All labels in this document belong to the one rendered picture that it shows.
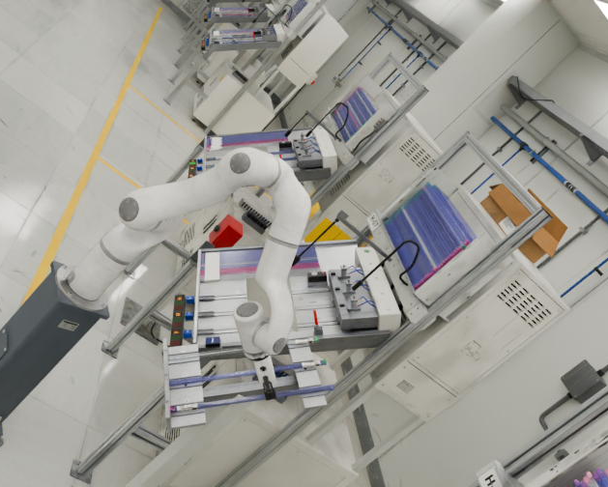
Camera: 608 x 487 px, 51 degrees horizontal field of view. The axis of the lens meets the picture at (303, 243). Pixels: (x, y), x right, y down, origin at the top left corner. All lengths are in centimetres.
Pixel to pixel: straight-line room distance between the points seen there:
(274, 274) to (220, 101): 516
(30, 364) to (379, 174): 216
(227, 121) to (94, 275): 493
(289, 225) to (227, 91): 512
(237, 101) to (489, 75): 262
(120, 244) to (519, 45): 418
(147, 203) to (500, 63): 408
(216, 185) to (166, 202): 17
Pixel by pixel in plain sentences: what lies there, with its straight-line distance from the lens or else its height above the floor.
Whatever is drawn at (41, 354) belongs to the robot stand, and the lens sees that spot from 228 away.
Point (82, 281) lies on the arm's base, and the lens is 211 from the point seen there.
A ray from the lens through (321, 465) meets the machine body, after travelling 279.
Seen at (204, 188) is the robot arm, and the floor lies 127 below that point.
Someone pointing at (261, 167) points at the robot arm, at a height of 145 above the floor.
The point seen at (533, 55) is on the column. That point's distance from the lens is 567.
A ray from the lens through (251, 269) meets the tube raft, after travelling 273.
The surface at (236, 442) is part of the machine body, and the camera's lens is 264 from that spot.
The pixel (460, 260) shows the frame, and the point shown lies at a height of 159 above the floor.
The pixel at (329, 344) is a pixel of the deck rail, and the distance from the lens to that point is 235.
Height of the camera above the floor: 189
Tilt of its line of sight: 17 degrees down
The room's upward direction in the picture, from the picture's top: 46 degrees clockwise
